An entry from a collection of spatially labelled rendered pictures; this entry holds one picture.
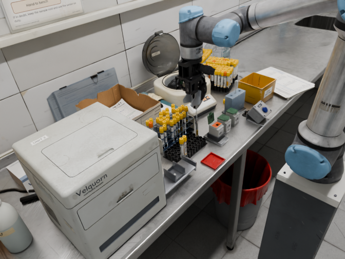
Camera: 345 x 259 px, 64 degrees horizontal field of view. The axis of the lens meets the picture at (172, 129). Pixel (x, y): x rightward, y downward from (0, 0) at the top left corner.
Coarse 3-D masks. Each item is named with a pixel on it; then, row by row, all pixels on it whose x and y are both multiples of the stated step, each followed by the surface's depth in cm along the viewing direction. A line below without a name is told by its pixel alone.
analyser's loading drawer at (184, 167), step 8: (184, 160) 100; (192, 160) 97; (176, 168) 96; (184, 168) 93; (192, 168) 97; (168, 176) 93; (176, 176) 94; (184, 176) 94; (168, 184) 91; (176, 184) 91
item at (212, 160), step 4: (208, 156) 107; (212, 156) 107; (216, 156) 106; (204, 160) 105; (208, 160) 105; (212, 160) 105; (216, 160) 105; (220, 160) 104; (224, 160) 104; (204, 164) 103; (208, 164) 102; (212, 164) 103; (216, 164) 103; (220, 164) 102; (212, 168) 101; (216, 168) 101
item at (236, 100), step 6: (234, 90) 127; (240, 90) 127; (228, 96) 123; (234, 96) 123; (240, 96) 125; (228, 102) 124; (234, 102) 124; (240, 102) 128; (228, 108) 126; (234, 108) 126; (240, 108) 130
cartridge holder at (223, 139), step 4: (208, 132) 113; (224, 132) 113; (204, 136) 115; (208, 136) 114; (212, 136) 112; (220, 136) 111; (224, 136) 114; (208, 140) 114; (212, 140) 113; (216, 140) 112; (220, 140) 112; (224, 140) 112; (220, 144) 111
